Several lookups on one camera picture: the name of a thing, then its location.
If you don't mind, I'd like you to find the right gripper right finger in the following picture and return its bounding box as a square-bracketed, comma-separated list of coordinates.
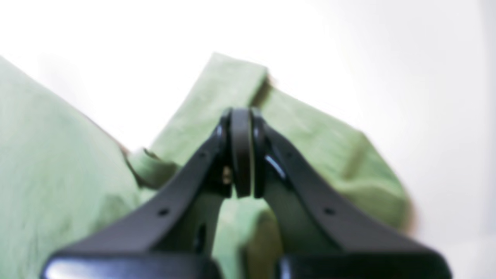
[234, 109, 452, 279]

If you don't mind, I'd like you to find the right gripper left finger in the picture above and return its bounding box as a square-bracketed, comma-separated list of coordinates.
[41, 109, 232, 279]

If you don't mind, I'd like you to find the green t-shirt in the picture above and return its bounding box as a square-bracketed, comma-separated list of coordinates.
[0, 53, 411, 279]

